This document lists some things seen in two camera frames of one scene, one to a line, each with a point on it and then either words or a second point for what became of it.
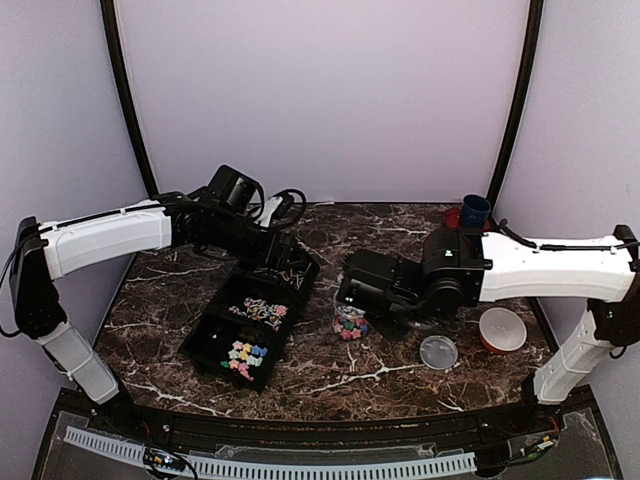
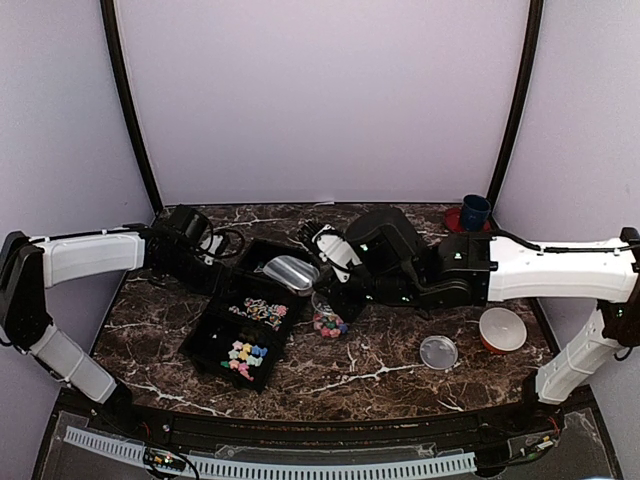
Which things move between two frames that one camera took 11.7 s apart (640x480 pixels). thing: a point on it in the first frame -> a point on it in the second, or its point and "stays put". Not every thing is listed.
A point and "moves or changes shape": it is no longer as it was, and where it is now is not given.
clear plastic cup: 350,322 moves or changes shape
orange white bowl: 501,331 stays put
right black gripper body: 394,331 -> 348,309
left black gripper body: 274,262 -> 199,282
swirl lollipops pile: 258,309 stays put
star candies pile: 243,355 stays put
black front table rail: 292,432 stays put
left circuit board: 158,459 stays put
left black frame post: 120,76 stays put
